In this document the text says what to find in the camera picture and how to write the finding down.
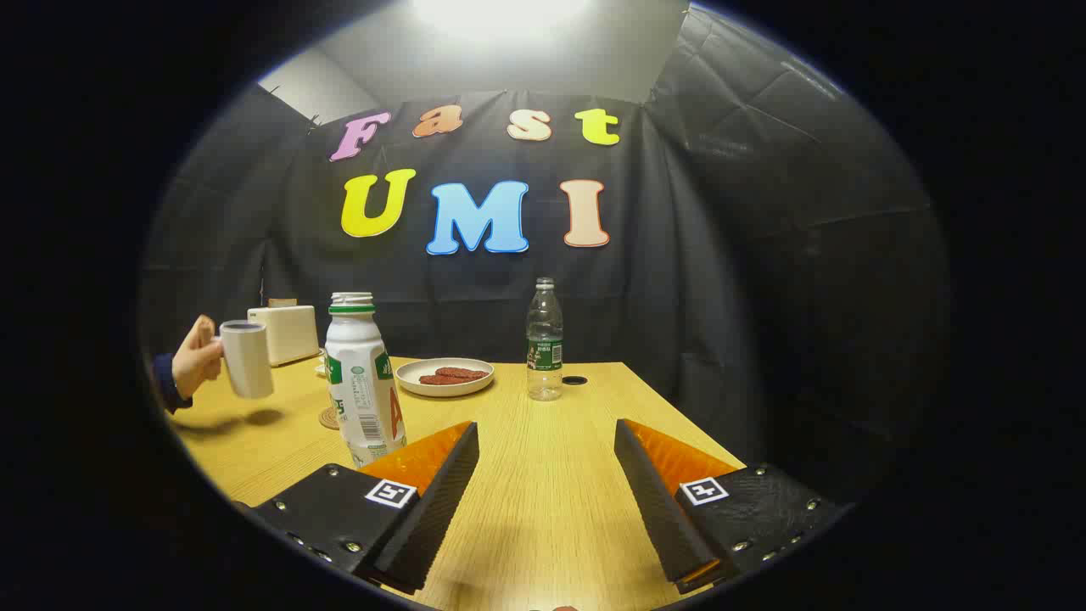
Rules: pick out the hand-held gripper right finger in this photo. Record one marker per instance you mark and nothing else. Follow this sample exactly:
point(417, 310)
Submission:
point(662, 509)

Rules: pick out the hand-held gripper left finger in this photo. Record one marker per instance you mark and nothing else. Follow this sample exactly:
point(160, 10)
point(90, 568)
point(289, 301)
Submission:
point(437, 509)

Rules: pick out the round wooden coaster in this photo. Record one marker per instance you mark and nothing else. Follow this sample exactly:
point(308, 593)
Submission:
point(327, 418)

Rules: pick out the white juice bottle green label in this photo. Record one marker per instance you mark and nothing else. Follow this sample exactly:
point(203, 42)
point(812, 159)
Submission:
point(361, 382)

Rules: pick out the clear plastic water bottle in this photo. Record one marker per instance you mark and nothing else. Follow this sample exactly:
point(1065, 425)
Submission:
point(544, 348)

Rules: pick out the wooden table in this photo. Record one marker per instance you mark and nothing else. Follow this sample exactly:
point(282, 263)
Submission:
point(543, 475)

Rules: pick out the red meat strips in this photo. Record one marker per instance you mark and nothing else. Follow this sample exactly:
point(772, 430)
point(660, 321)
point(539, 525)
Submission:
point(454, 375)

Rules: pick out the round white plate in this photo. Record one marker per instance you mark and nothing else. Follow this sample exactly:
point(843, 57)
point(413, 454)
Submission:
point(411, 373)

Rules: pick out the cream toaster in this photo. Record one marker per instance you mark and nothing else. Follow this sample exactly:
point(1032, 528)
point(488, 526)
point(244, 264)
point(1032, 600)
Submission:
point(288, 335)

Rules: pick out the ceiling light panel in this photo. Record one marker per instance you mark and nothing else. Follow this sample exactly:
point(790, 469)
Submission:
point(501, 17)

